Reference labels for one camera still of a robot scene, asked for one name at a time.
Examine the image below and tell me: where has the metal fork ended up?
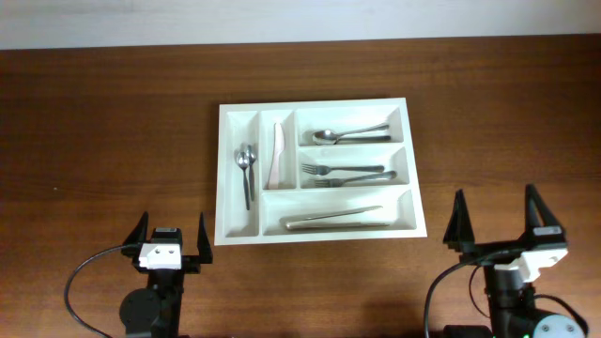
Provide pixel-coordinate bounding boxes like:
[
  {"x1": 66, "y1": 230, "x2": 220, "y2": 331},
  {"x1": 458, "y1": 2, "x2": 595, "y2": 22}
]
[
  {"x1": 314, "y1": 171, "x2": 397, "y2": 188},
  {"x1": 300, "y1": 163, "x2": 385, "y2": 176}
]

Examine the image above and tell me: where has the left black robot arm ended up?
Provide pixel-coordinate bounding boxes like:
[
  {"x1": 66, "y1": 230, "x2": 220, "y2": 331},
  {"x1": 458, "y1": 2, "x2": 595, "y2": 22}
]
[{"x1": 119, "y1": 212, "x2": 213, "y2": 338}]

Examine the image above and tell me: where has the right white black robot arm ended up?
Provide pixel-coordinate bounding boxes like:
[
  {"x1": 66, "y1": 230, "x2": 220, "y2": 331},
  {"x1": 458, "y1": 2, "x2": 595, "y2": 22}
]
[{"x1": 442, "y1": 184, "x2": 590, "y2": 338}]

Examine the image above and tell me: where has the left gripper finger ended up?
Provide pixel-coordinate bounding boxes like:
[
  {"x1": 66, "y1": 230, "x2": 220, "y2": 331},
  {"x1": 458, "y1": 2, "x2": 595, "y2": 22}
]
[
  {"x1": 123, "y1": 211, "x2": 148, "y2": 245},
  {"x1": 196, "y1": 213, "x2": 213, "y2": 264}
]

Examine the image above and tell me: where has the white plastic cutlery tray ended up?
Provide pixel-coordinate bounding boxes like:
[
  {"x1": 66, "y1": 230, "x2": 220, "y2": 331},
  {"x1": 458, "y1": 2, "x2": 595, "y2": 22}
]
[{"x1": 215, "y1": 98, "x2": 427, "y2": 245}]

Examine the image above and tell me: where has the pink plastic knife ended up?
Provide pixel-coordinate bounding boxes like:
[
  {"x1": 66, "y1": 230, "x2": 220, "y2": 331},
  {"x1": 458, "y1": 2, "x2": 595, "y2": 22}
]
[{"x1": 267, "y1": 123, "x2": 285, "y2": 190}]

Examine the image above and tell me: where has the right black cable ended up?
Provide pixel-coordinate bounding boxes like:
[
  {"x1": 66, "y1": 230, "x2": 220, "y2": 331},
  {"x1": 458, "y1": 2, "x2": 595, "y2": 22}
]
[{"x1": 423, "y1": 248, "x2": 588, "y2": 338}]

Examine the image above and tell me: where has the small metal teaspoon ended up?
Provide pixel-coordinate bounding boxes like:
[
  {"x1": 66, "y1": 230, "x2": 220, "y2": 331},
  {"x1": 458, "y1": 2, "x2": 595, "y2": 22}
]
[
  {"x1": 242, "y1": 144, "x2": 257, "y2": 201},
  {"x1": 236, "y1": 151, "x2": 251, "y2": 210}
]

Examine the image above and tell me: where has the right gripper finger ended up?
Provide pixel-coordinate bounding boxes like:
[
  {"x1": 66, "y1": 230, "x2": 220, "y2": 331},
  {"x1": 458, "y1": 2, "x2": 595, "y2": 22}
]
[
  {"x1": 524, "y1": 184, "x2": 562, "y2": 242},
  {"x1": 442, "y1": 190, "x2": 475, "y2": 252}
]

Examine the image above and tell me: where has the left black cable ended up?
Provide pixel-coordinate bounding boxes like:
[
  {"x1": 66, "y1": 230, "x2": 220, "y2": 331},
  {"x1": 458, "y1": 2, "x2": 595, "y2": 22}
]
[{"x1": 63, "y1": 243, "x2": 142, "y2": 338}]

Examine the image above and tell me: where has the metal tablespoon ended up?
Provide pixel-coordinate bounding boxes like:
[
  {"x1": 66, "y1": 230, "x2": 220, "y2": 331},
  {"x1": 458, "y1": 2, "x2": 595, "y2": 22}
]
[
  {"x1": 335, "y1": 135, "x2": 392, "y2": 144},
  {"x1": 312, "y1": 123, "x2": 390, "y2": 146}
]

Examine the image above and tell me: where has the black cable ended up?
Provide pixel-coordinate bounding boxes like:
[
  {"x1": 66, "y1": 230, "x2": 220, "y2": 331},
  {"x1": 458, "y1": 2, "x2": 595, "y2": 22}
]
[
  {"x1": 63, "y1": 243, "x2": 142, "y2": 338},
  {"x1": 423, "y1": 248, "x2": 588, "y2": 338}
]

